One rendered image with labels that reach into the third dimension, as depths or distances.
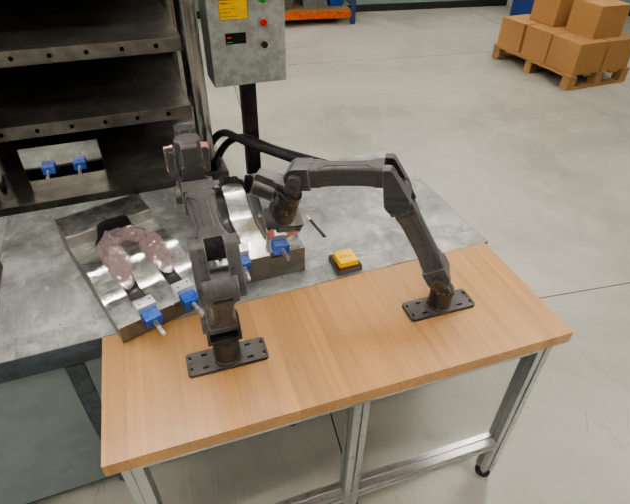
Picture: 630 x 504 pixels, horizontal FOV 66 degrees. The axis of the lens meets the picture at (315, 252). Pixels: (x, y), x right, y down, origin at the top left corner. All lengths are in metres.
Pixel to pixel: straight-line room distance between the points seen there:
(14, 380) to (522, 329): 1.38
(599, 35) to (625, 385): 4.12
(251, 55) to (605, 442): 2.07
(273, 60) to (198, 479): 1.64
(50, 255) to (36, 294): 0.18
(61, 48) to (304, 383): 1.36
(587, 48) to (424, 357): 4.80
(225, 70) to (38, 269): 1.01
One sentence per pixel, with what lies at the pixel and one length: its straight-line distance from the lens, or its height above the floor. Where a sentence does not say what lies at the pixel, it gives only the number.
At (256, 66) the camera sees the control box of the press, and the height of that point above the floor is 1.14.
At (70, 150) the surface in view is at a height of 0.93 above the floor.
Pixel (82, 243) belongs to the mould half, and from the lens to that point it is 1.60.
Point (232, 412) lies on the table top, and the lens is 1.17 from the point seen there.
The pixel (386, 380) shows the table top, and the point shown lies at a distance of 1.22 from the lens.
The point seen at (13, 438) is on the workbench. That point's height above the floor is 0.43.
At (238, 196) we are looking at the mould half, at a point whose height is 0.92.
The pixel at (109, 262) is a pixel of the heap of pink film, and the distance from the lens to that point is 1.45.
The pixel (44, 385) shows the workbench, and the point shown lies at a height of 0.62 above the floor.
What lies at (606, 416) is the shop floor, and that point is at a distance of 2.44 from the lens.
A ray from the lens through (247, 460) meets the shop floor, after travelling 2.02.
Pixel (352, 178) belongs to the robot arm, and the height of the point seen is 1.19.
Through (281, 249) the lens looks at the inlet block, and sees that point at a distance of 1.35.
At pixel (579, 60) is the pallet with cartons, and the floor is 0.29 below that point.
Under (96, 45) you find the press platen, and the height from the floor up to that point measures 1.28.
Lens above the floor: 1.77
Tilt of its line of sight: 39 degrees down
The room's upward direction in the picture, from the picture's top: 1 degrees clockwise
